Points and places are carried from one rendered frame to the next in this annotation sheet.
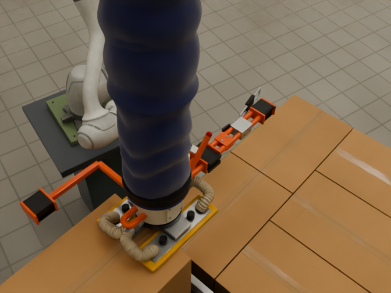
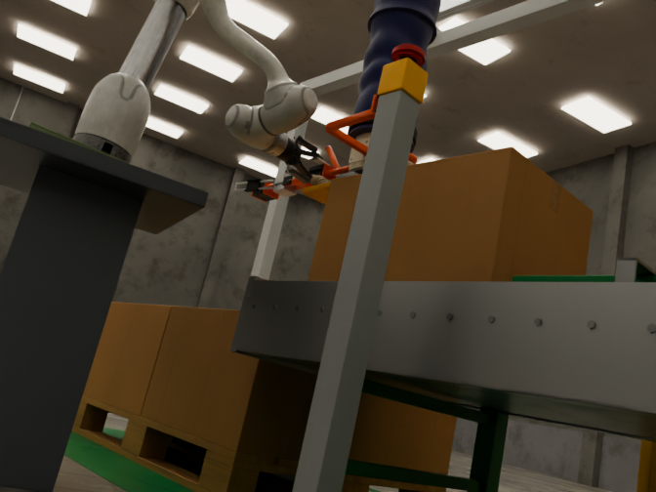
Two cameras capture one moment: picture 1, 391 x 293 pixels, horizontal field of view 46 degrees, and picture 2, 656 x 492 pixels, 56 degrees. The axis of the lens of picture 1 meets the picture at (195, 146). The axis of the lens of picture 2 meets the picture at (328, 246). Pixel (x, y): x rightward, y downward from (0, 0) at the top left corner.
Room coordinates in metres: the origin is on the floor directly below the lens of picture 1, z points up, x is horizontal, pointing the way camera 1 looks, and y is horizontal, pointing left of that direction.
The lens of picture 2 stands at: (0.68, 1.99, 0.31)
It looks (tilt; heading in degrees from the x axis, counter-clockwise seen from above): 14 degrees up; 279
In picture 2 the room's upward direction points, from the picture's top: 13 degrees clockwise
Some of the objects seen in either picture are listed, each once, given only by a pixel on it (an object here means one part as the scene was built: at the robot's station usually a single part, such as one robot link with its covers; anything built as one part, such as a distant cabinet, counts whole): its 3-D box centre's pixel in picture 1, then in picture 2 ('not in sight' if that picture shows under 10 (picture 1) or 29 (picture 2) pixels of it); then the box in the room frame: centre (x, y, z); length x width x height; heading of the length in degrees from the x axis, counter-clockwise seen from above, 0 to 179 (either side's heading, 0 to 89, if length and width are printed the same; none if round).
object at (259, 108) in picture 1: (262, 111); (266, 191); (1.33, -0.27, 1.07); 0.08 x 0.07 x 0.05; 139
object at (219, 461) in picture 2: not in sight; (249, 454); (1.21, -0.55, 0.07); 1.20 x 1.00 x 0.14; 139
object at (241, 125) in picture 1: (240, 128); (285, 187); (1.24, -0.18, 1.06); 0.07 x 0.07 x 0.04; 49
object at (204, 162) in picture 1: (205, 157); (324, 178); (1.07, -0.04, 1.08); 0.10 x 0.08 x 0.06; 49
